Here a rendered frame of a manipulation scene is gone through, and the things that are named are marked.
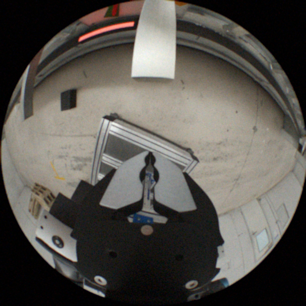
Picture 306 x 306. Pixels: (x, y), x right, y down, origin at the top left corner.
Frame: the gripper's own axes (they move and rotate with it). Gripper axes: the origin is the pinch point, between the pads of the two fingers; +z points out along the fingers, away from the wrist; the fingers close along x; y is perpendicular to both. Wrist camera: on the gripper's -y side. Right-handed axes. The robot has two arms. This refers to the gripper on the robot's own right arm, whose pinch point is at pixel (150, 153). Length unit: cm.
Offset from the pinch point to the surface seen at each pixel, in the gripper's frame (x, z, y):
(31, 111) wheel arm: -23.7, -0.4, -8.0
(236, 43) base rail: 23.5, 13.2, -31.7
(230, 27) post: 19.1, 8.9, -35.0
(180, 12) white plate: 4.6, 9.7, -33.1
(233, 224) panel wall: 203, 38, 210
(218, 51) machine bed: 49, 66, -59
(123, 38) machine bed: -26, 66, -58
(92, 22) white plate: -18.0, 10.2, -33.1
